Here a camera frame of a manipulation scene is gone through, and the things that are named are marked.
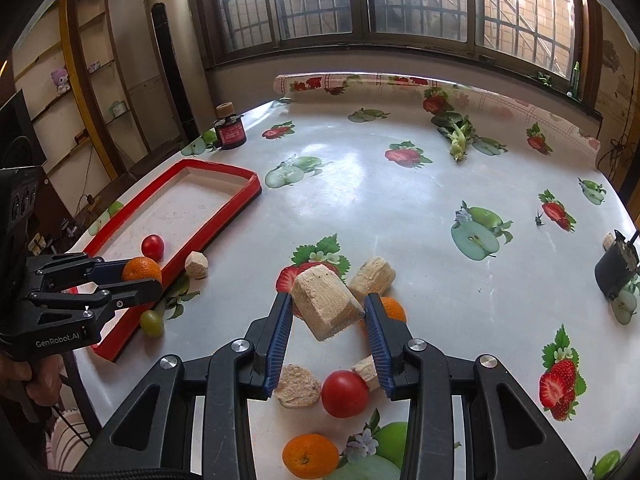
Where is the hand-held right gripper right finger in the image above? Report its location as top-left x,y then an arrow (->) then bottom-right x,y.
364,294 -> 586,480

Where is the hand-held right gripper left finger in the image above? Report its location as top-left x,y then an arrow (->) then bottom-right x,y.
75,292 -> 293,480

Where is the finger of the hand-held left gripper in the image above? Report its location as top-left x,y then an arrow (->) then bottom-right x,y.
30,254 -> 126,291
22,277 -> 163,338

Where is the orange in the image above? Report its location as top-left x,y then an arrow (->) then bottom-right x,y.
282,433 -> 340,479
381,296 -> 407,325
122,256 -> 163,286

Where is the green round fruit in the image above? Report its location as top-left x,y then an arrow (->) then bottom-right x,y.
139,310 -> 165,338

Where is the small red tomato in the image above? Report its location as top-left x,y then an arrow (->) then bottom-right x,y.
141,234 -> 165,262

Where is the large red tomato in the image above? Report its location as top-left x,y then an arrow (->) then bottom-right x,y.
321,370 -> 371,419

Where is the large sugarcane piece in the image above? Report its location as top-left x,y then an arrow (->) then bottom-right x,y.
290,265 -> 365,342

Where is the small sugarcane piece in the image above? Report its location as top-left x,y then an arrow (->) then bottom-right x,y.
184,252 -> 209,279

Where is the red rimmed white tray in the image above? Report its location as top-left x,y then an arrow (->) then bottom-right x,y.
75,158 -> 262,362

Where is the person's left hand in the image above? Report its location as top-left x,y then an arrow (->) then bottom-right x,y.
0,355 -> 63,408

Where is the fruit print tablecloth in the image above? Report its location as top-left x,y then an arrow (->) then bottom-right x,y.
72,72 -> 636,480

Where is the striped cloth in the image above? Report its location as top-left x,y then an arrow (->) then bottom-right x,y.
46,407 -> 96,472

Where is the black jar with red label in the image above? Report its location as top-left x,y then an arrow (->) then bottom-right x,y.
213,113 -> 247,151

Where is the tall standing air conditioner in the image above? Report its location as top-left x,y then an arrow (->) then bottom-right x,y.
144,0 -> 213,146

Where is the green leafy vegetable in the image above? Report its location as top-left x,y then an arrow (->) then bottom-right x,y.
435,115 -> 476,162

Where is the black open container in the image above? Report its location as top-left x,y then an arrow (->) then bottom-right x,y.
594,230 -> 640,301

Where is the barred window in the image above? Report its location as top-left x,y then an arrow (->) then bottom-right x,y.
192,0 -> 601,68

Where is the wooden wall shelf unit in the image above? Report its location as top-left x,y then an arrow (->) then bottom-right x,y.
12,0 -> 151,181

